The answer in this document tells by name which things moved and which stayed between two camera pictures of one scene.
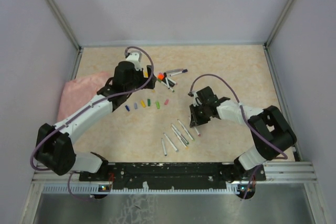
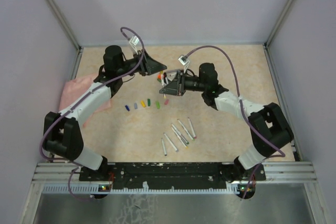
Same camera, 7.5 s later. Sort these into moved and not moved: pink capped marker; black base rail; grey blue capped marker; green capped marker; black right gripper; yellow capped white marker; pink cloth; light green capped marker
Moved: pink capped marker; black right gripper
Not moved: green capped marker; pink cloth; light green capped marker; yellow capped white marker; black base rail; grey blue capped marker
